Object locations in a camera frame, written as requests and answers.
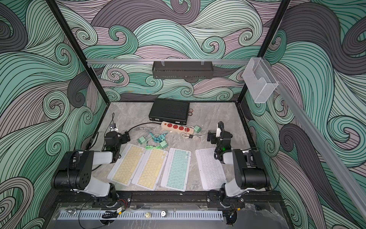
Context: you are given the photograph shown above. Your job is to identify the wooden power strip green plugs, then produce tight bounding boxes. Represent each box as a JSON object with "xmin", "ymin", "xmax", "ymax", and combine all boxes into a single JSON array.
[{"xmin": 161, "ymin": 122, "xmax": 194, "ymax": 135}]

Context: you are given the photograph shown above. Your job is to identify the teal cable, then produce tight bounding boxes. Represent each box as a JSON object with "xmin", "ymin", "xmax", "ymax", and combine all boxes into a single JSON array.
[{"xmin": 148, "ymin": 131, "xmax": 169, "ymax": 143}]

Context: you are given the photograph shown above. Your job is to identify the aluminium wall rail right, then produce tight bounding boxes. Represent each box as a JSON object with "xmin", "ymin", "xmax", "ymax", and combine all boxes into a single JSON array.
[{"xmin": 263, "ymin": 60, "xmax": 366, "ymax": 219}]

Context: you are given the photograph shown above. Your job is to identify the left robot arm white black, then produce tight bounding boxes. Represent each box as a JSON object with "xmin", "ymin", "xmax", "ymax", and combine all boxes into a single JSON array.
[{"xmin": 51, "ymin": 131, "xmax": 131, "ymax": 201}]

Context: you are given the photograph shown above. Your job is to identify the white keyboard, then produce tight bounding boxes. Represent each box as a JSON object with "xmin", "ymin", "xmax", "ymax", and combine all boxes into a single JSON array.
[{"xmin": 195, "ymin": 148, "xmax": 227, "ymax": 190}]

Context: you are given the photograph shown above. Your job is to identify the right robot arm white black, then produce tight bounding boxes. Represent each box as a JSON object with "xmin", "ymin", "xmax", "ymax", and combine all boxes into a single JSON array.
[{"xmin": 207, "ymin": 129, "xmax": 270, "ymax": 198}]

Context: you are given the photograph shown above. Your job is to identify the aluminium wall rail back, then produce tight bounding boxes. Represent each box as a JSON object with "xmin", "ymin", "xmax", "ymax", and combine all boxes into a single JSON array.
[{"xmin": 86, "ymin": 58, "xmax": 251, "ymax": 66}]

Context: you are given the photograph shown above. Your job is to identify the white slotted cable duct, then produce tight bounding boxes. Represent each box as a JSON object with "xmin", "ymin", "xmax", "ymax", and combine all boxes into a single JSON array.
[{"xmin": 57, "ymin": 210, "xmax": 224, "ymax": 221}]

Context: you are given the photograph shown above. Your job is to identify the aluminium wall rail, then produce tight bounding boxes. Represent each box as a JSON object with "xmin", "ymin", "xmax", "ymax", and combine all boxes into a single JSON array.
[
  {"xmin": 263, "ymin": 60, "xmax": 366, "ymax": 219},
  {"xmin": 86, "ymin": 58, "xmax": 251, "ymax": 66}
]

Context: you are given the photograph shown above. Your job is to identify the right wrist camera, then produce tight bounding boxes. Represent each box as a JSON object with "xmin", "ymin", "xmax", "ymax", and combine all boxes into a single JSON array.
[{"xmin": 215, "ymin": 121, "xmax": 225, "ymax": 137}]

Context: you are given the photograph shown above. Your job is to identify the light green charger adapter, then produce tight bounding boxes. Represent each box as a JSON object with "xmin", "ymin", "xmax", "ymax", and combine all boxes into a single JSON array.
[
  {"xmin": 138, "ymin": 136, "xmax": 146, "ymax": 145},
  {"xmin": 194, "ymin": 126, "xmax": 202, "ymax": 134}
]

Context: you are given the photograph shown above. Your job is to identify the clear acrylic wall holder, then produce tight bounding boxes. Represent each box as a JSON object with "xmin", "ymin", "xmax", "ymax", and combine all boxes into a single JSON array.
[{"xmin": 242, "ymin": 57, "xmax": 278, "ymax": 104}]

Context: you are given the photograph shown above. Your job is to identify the black flat box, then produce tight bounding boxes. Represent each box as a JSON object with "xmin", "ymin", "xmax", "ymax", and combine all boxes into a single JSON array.
[{"xmin": 149, "ymin": 99, "xmax": 190, "ymax": 125}]

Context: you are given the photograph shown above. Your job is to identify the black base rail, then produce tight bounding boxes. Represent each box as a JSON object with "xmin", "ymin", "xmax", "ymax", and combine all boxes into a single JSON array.
[{"xmin": 55, "ymin": 191, "xmax": 283, "ymax": 209}]

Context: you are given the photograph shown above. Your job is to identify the green keyboard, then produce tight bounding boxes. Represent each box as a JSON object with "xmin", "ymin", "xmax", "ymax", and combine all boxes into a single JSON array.
[{"xmin": 160, "ymin": 148, "xmax": 192, "ymax": 192}]

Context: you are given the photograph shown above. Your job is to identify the black wall tray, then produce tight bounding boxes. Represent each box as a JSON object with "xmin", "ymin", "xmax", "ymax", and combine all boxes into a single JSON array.
[{"xmin": 152, "ymin": 61, "xmax": 214, "ymax": 80}]

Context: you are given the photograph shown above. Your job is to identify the yellow keyboard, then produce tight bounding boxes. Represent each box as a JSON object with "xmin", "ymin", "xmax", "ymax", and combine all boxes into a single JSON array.
[
  {"xmin": 132, "ymin": 148, "xmax": 168, "ymax": 191},
  {"xmin": 107, "ymin": 144, "xmax": 145, "ymax": 186}
]

